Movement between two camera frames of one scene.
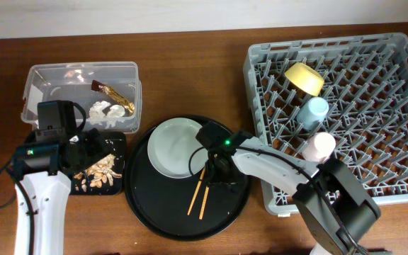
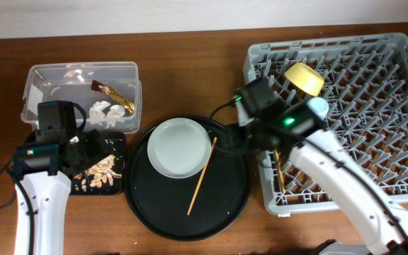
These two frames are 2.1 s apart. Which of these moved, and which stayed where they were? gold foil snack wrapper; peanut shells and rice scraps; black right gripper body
Moved: black right gripper body
Stayed: peanut shells and rice scraps; gold foil snack wrapper
